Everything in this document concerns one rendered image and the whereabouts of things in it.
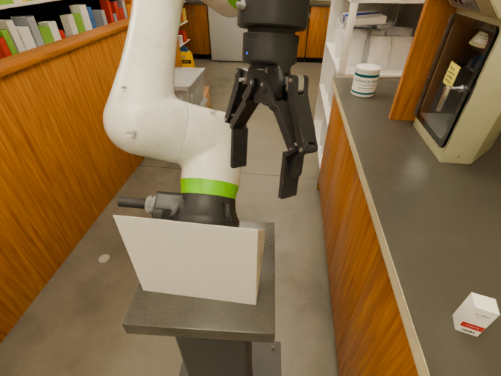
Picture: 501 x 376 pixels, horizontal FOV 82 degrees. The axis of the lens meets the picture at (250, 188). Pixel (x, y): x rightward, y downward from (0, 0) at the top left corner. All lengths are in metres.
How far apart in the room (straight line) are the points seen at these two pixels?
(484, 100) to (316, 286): 1.24
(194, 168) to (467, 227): 0.78
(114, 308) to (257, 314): 1.34
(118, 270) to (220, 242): 1.58
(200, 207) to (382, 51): 2.03
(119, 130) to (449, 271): 0.80
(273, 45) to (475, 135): 1.00
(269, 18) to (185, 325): 0.57
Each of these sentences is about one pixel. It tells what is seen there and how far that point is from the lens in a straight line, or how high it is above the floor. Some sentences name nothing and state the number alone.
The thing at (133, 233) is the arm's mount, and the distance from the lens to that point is 0.59.
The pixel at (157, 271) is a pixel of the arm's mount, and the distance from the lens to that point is 0.66.
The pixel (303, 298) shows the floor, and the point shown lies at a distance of 1.81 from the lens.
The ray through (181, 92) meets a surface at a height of 0.59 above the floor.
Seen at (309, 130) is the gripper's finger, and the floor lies 1.36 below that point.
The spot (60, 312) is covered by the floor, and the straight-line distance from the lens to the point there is 2.04.
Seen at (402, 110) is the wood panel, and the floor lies 0.99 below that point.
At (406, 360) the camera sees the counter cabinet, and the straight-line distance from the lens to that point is 0.86.
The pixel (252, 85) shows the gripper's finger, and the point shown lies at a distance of 0.43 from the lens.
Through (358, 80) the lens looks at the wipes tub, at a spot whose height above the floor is 1.03.
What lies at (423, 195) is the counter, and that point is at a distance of 1.09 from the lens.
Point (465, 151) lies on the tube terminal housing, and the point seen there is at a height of 0.99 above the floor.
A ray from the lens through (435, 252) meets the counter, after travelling 0.90.
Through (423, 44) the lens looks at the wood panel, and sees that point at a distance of 1.49.
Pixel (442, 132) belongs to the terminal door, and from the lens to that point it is 1.29.
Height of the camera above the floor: 1.53
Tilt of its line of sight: 38 degrees down
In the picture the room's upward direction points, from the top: straight up
